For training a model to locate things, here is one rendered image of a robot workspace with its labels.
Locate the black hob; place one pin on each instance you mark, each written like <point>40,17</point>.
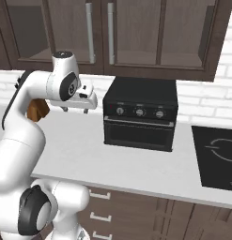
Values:
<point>214,156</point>

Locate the dark wood base cupboard door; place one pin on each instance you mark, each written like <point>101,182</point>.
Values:
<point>214,225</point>
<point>173,220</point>

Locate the brown wooden knife block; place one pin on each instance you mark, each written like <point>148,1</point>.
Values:
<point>37,111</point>

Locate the black toaster oven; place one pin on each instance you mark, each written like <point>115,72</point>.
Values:
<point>142,93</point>

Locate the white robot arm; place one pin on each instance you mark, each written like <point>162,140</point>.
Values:
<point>23,140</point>

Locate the silver toaster oven knob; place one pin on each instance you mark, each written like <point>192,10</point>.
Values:
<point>120,110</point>
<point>139,112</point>
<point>159,113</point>

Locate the dark wood glass cupboard door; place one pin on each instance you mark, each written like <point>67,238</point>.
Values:
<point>70,28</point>
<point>1,31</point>
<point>170,31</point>

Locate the black toaster oven door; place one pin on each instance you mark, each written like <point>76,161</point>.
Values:
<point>137,136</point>

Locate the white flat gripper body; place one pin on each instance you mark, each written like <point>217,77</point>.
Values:
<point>86,102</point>

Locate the dark wood drawer front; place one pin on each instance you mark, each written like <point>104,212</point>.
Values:
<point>133,197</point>
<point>133,234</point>
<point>133,217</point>

